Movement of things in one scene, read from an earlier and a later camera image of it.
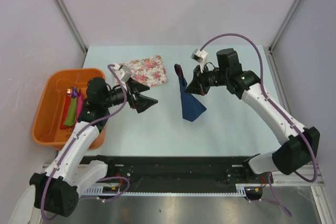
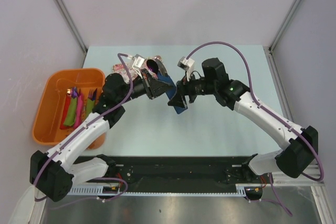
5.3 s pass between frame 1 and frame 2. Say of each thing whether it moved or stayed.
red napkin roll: stayed
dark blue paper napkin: moved
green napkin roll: stayed
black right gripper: moved
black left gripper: moved
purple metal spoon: moved
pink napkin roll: stayed
